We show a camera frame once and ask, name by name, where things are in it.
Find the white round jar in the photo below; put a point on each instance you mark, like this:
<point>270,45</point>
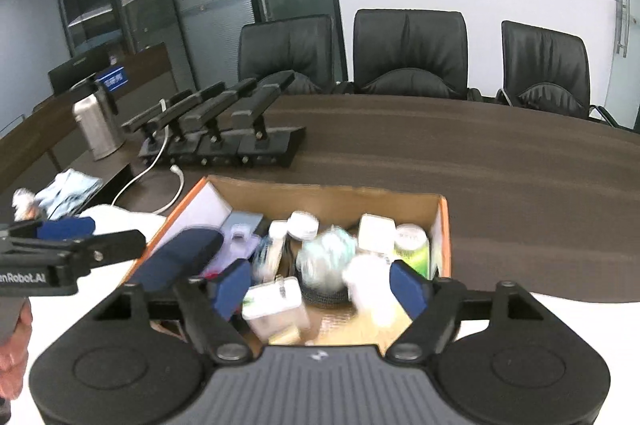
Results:
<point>303,225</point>

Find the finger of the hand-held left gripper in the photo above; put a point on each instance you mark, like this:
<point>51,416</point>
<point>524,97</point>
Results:
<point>67,228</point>
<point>115,247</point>

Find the black conference microphone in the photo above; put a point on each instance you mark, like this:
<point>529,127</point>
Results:
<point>265,97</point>
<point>192,102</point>
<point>155,112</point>
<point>220,100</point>

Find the black monitor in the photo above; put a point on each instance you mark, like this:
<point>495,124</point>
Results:
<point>75,70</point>

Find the white towel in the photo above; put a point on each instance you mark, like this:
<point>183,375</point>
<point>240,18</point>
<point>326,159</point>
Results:
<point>550,320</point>

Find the black leather office chair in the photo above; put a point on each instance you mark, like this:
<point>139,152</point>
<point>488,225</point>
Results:
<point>285,50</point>
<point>410,45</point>
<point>542,60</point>

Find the white translucent plastic box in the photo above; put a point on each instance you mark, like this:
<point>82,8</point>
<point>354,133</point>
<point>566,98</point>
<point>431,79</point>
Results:
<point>272,305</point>

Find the dark wooden desktop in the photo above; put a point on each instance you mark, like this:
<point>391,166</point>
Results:
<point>500,185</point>

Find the yellow box with pale lid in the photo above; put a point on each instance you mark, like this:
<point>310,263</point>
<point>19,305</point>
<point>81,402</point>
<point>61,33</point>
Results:
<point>375,232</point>

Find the green tissue pack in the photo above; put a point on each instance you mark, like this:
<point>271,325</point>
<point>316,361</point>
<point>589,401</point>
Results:
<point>412,250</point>

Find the light blue cloth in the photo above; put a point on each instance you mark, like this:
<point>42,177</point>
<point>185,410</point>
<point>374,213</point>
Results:
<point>70,192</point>

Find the red orange cardboard box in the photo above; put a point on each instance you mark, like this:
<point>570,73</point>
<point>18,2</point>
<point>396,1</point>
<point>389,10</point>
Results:
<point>325,200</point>

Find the red artificial rose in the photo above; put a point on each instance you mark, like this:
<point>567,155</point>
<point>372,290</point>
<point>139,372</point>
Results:
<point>211,275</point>

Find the steel thermos jug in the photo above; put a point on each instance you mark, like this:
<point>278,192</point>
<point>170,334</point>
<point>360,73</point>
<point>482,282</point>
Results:
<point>97,130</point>

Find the crinkled clear plastic bag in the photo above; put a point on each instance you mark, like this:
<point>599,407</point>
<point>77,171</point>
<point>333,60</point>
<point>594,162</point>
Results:
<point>325,255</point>

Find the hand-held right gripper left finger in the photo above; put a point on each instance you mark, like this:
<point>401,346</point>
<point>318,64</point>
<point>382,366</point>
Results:
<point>230,287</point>

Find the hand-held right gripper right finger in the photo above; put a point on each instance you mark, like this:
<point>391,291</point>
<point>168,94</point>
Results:
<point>410,287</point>

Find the small plastic snack bag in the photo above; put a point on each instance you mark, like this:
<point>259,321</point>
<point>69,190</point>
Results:
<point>26,204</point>

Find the person's left hand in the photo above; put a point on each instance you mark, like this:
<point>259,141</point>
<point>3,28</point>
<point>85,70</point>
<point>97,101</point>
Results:
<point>12,370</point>

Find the clear plastic packet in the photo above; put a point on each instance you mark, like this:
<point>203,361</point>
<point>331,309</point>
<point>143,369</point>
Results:
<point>267,257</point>

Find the lavender cloth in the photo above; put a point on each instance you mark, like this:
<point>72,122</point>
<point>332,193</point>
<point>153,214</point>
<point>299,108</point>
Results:
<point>247,222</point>

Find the blue desk name plate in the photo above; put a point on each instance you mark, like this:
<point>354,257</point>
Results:
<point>111,79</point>

